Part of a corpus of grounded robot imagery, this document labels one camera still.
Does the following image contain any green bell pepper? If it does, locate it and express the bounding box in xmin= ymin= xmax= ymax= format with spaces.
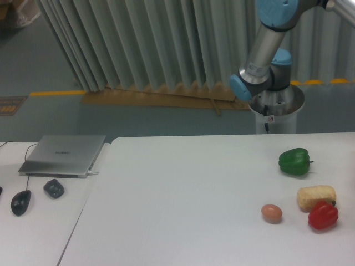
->
xmin=278 ymin=147 xmax=313 ymax=176

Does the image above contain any silver laptop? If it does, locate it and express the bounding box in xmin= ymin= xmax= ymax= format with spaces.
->
xmin=18 ymin=135 xmax=106 ymax=178

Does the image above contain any black computer mouse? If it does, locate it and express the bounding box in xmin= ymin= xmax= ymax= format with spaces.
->
xmin=11 ymin=190 xmax=32 ymax=216

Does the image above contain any small black device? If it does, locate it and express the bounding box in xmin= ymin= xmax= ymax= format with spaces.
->
xmin=43 ymin=179 xmax=65 ymax=199

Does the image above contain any brown cardboard sheet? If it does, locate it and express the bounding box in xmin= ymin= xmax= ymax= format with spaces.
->
xmin=81 ymin=81 xmax=250 ymax=116

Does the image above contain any beige bread block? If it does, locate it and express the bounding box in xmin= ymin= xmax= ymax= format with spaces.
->
xmin=297 ymin=185 xmax=337 ymax=212

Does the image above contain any black mouse cable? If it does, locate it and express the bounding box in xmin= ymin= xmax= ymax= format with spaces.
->
xmin=0 ymin=141 xmax=39 ymax=192

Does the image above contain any grey folding curtain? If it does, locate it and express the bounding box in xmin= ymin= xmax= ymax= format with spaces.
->
xmin=34 ymin=0 xmax=355 ymax=93

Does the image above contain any red bell pepper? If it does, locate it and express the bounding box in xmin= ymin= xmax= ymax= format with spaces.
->
xmin=308 ymin=201 xmax=338 ymax=230

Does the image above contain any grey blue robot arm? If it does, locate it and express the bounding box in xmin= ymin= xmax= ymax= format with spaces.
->
xmin=230 ymin=1 xmax=354 ymax=101

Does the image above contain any brown egg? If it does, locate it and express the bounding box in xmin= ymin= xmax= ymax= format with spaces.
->
xmin=261 ymin=204 xmax=283 ymax=223

